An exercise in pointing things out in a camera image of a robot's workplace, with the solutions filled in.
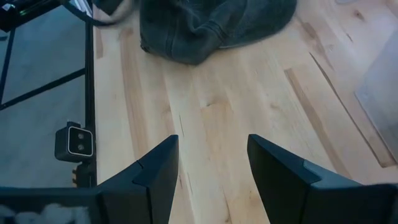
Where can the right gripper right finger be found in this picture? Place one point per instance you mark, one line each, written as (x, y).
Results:
(289, 193)

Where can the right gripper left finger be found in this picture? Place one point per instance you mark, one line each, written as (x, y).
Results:
(149, 193)

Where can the dark grey denim cap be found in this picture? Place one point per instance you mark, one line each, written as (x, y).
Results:
(199, 28)

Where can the small black depth camera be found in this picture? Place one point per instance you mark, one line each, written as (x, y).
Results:
(77, 141)

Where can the black table frame rail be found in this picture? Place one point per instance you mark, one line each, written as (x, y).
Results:
(90, 77)

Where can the black frame crossbar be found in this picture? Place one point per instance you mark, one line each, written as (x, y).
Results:
(43, 88)

